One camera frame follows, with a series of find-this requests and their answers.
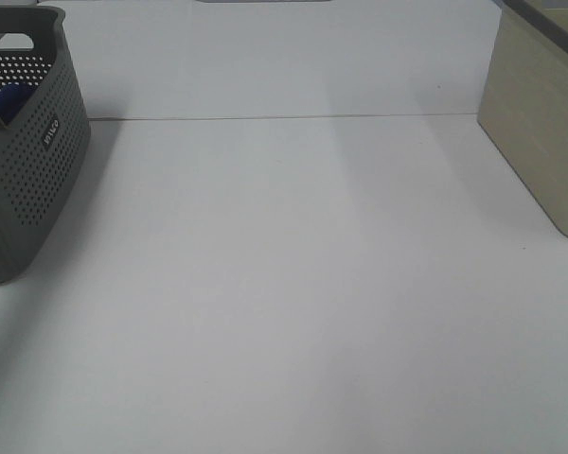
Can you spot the blue microfibre towel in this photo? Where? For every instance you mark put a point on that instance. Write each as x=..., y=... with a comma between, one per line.
x=13, y=98

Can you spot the grey perforated plastic basket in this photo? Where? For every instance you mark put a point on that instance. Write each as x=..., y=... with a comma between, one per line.
x=43, y=147

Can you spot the beige storage box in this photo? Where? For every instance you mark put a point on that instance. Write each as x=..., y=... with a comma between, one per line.
x=524, y=105

